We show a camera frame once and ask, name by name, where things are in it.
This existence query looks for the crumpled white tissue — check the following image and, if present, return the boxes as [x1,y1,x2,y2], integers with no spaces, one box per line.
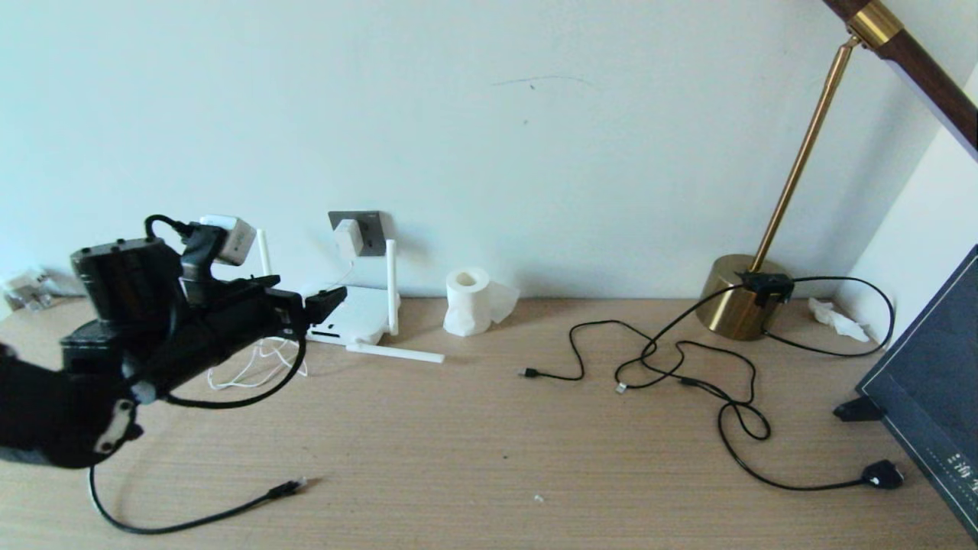
[808,298,870,343]

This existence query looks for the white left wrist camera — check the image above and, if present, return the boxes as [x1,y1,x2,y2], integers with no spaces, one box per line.
[182,215,257,280]

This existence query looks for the black lamp cable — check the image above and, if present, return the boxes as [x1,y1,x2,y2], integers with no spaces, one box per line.
[614,275,906,491]

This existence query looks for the black inline cord box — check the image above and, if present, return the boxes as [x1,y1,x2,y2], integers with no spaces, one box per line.
[735,271,795,308]

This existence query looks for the white plastic wrapped item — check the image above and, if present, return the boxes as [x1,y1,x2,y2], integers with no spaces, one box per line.
[0,266,58,312]

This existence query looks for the white router with antennas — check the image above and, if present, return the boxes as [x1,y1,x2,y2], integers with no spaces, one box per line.
[257,228,446,365]

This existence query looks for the dark framed board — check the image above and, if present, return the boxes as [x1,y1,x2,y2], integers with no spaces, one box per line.
[854,244,978,543]

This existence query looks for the black ethernet cable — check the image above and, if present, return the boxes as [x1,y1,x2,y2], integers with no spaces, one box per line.
[88,462,310,534]

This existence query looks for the grey wall socket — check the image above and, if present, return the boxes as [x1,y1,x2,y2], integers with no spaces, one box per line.
[329,211,385,257]

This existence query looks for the brass desk lamp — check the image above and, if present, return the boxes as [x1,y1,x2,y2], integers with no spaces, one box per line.
[695,0,978,342]

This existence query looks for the white power adapter with cord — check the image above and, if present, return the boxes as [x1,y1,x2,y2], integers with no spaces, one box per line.
[205,218,365,392]

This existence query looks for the black USB cable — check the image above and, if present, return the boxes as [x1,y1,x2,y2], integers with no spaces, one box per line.
[517,319,759,406]

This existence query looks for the white toilet paper roll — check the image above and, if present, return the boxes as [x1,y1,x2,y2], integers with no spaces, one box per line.
[443,266,521,338]

